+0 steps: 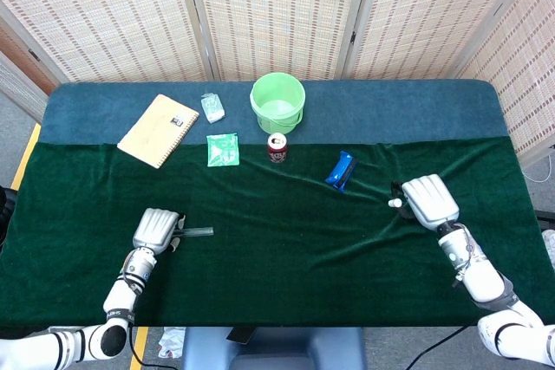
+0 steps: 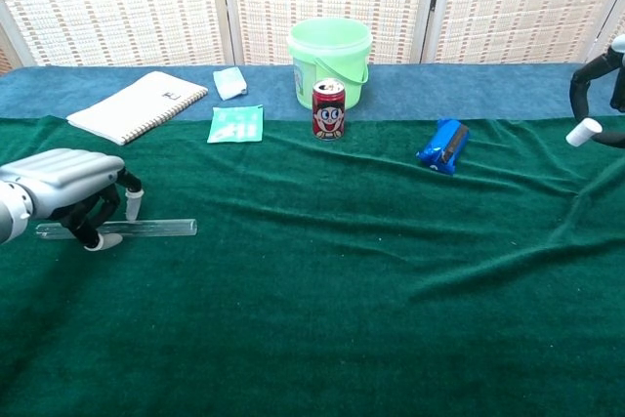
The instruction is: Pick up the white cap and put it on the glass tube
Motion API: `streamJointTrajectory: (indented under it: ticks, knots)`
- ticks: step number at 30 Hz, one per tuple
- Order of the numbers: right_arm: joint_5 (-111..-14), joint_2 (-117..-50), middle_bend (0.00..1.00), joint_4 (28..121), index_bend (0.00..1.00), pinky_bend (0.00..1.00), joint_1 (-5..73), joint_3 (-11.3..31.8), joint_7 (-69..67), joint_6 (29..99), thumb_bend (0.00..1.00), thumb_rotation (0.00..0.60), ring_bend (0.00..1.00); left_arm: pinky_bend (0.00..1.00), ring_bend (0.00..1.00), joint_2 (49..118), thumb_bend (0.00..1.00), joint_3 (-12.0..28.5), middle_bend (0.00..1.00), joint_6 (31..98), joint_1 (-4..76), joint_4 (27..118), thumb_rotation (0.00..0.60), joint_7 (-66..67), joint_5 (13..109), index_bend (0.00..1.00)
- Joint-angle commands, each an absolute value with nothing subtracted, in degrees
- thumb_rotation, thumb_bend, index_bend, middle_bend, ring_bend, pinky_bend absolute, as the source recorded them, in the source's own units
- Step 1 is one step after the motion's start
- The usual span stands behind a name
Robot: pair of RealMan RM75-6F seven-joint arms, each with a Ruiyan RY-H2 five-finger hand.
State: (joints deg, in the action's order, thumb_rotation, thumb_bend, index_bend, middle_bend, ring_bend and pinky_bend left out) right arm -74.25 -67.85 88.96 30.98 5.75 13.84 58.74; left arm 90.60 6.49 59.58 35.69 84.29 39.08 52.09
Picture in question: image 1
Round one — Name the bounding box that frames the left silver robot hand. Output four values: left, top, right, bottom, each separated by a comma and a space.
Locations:
132, 207, 188, 256

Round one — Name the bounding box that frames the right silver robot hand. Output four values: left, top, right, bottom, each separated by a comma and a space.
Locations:
389, 173, 460, 230

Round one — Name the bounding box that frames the clear glass test tube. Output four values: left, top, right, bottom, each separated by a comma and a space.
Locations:
175, 225, 215, 239

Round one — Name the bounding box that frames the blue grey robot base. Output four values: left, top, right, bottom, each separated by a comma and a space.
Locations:
180, 326, 369, 370

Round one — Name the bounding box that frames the blue snack packet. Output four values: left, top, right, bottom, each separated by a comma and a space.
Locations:
324, 150, 360, 193

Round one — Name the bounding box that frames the blue table cover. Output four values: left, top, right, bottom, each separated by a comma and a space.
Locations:
40, 79, 509, 146

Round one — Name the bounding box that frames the tan spiral notebook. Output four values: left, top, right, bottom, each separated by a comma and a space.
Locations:
116, 93, 201, 170

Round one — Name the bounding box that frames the green sachet packet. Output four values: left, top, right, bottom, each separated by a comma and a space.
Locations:
206, 132, 241, 168

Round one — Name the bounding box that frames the crumpled white paper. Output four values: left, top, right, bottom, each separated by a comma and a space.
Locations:
156, 327, 187, 359

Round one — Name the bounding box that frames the yellow floor tape strip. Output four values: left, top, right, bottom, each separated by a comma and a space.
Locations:
7, 122, 42, 191
129, 326, 149, 370

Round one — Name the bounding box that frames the dark green velvet cloth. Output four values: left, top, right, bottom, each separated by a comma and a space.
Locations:
0, 136, 543, 328

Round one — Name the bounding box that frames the white plastic object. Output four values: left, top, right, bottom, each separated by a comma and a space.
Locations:
541, 229, 555, 267

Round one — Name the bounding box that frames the clear plastic tissue pack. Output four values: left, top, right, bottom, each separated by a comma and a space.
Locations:
200, 92, 226, 124

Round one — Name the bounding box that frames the red soda can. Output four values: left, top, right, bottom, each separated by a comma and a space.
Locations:
266, 133, 290, 165

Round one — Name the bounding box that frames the black round chair part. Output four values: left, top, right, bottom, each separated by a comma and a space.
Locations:
0, 185, 18, 254

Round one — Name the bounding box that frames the woven reed screen panel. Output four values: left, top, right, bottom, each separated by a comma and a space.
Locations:
342, 0, 543, 81
0, 0, 218, 85
181, 0, 374, 83
454, 0, 555, 167

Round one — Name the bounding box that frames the light green plastic bucket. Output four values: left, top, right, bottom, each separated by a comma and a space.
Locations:
249, 73, 307, 135

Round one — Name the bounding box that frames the grey reed screen panel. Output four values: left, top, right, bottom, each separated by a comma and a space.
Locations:
0, 52, 49, 123

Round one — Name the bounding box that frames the brown wooden door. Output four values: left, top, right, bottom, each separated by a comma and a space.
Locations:
0, 25, 57, 96

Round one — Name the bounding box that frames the thin white cable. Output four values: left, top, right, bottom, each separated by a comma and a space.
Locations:
522, 144, 555, 184

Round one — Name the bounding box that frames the black power cable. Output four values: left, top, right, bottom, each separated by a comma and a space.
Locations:
128, 327, 174, 370
405, 325, 469, 370

